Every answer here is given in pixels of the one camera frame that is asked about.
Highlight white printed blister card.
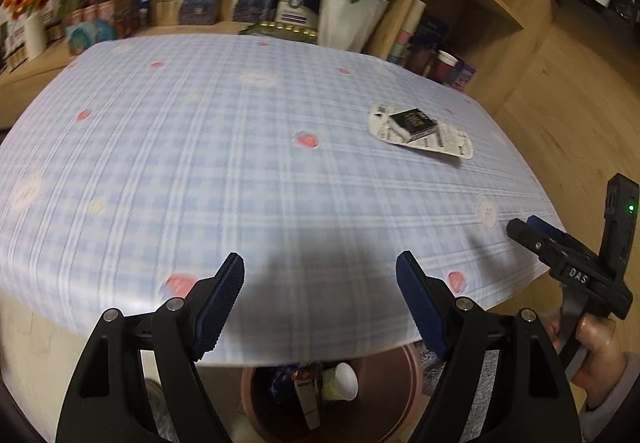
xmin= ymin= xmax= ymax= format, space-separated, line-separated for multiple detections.
xmin=368 ymin=104 xmax=474 ymax=159

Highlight black cigarette pack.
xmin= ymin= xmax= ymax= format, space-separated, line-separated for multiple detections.
xmin=388 ymin=108 xmax=437 ymax=143

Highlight brown round trash bin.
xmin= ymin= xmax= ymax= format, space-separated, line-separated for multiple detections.
xmin=241 ymin=345 xmax=423 ymax=442

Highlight right hand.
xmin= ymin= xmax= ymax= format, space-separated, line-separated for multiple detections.
xmin=570 ymin=313 xmax=627 ymax=409

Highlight red paper cup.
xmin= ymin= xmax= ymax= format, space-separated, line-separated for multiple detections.
xmin=427 ymin=50 xmax=459 ymax=84

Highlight blue plaid tablecloth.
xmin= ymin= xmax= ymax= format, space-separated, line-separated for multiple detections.
xmin=1 ymin=34 xmax=559 ymax=366

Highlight blue milk box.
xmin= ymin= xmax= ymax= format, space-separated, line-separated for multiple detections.
xmin=274 ymin=0 xmax=320 ymax=29

